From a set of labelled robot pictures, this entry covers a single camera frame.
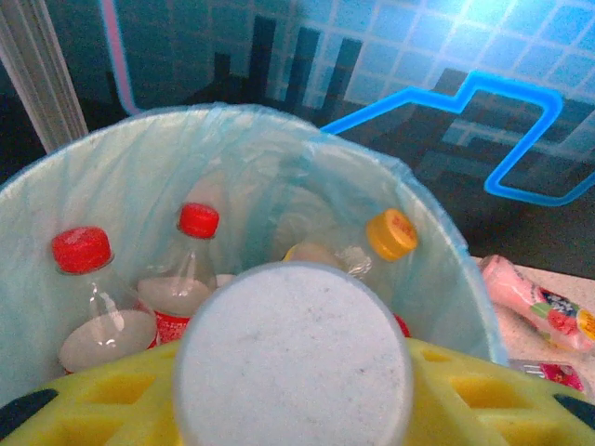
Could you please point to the clear bottle red cap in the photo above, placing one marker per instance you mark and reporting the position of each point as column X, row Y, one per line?
column 81, row 251
column 293, row 353
column 197, row 220

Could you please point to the cola bottle large red label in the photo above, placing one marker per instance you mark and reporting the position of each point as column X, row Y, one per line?
column 402, row 325

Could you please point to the aluminium corner post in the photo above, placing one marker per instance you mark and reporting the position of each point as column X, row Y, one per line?
column 37, row 69

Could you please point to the pink bottle fruit label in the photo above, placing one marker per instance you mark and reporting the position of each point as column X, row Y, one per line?
column 520, row 292

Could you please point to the orange label bottle gold cap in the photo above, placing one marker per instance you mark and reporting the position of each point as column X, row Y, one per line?
column 390, row 234

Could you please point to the red snack packet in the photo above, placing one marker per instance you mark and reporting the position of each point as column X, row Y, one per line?
column 558, row 374

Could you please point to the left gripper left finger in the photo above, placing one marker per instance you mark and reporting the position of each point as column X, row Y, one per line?
column 116, row 418

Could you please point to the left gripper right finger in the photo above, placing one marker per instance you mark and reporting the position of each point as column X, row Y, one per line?
column 488, row 418

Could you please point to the orange yellow bottle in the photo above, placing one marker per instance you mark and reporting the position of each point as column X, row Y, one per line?
column 316, row 254

